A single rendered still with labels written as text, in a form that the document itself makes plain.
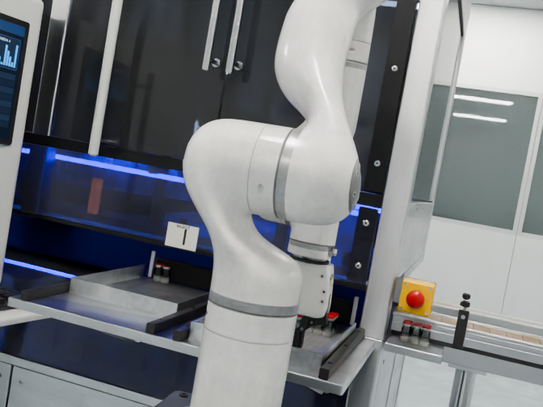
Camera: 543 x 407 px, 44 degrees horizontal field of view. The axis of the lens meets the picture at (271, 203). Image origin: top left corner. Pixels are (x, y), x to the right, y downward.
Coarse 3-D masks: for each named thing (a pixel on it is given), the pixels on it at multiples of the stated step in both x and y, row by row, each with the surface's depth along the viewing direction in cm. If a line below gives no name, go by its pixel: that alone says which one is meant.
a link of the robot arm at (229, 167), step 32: (224, 128) 86; (256, 128) 85; (288, 128) 86; (192, 160) 85; (224, 160) 84; (256, 160) 83; (192, 192) 85; (224, 192) 84; (256, 192) 83; (224, 224) 84; (224, 256) 84; (256, 256) 84; (288, 256) 88; (224, 288) 84; (256, 288) 83; (288, 288) 85
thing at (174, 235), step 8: (168, 224) 169; (176, 224) 169; (168, 232) 169; (176, 232) 169; (192, 232) 167; (168, 240) 169; (176, 240) 169; (192, 240) 167; (184, 248) 168; (192, 248) 167
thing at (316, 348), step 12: (192, 324) 128; (192, 336) 128; (312, 336) 146; (336, 336) 150; (348, 336) 145; (300, 348) 122; (312, 348) 136; (324, 348) 138; (336, 348) 133; (300, 360) 121; (312, 360) 121; (324, 360) 123
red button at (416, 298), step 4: (412, 292) 149; (416, 292) 148; (420, 292) 149; (408, 296) 149; (412, 296) 148; (416, 296) 148; (420, 296) 148; (408, 300) 149; (412, 300) 148; (416, 300) 148; (420, 300) 148; (424, 300) 149; (408, 304) 149; (412, 304) 148; (416, 304) 148; (420, 304) 148
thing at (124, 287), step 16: (112, 272) 164; (128, 272) 172; (80, 288) 147; (96, 288) 146; (112, 288) 145; (128, 288) 162; (144, 288) 165; (160, 288) 168; (176, 288) 172; (192, 288) 175; (128, 304) 144; (144, 304) 143; (160, 304) 141; (176, 304) 140; (192, 304) 148
